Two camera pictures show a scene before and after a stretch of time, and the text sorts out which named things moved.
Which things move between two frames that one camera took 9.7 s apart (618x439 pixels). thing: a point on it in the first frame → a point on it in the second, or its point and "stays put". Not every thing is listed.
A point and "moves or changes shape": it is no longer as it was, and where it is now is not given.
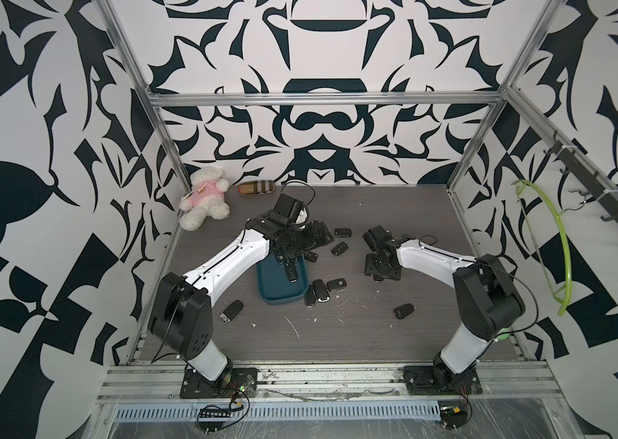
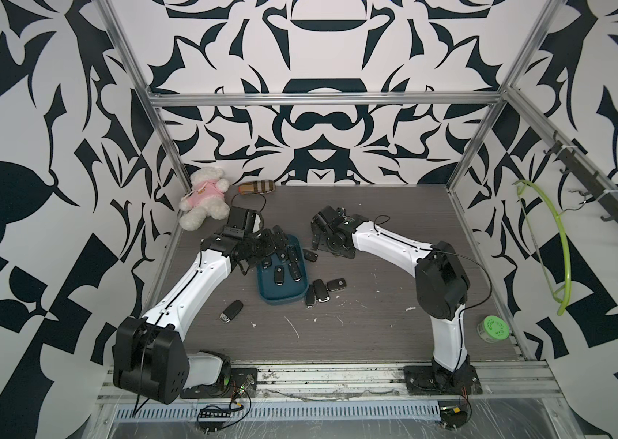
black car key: (230, 311) stays put
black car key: (402, 311) → (279, 275)
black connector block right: (452, 417) stays put
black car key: (292, 273) moves or changes shape
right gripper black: (392, 274) → (321, 235)
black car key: (336, 285) stays put
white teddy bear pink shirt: (207, 198) stays put
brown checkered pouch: (257, 187) stays put
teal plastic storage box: (273, 284) stays put
